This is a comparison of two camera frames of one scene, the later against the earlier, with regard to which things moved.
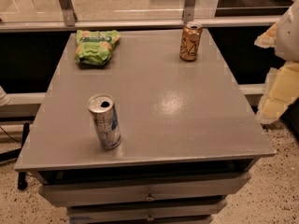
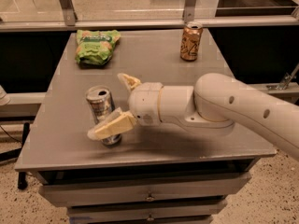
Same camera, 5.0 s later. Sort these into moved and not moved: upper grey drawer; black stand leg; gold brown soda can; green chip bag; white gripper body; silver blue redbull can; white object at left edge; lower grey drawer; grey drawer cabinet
Moved: silver blue redbull can; white gripper body
Not moved: green chip bag; lower grey drawer; white object at left edge; gold brown soda can; black stand leg; upper grey drawer; grey drawer cabinet
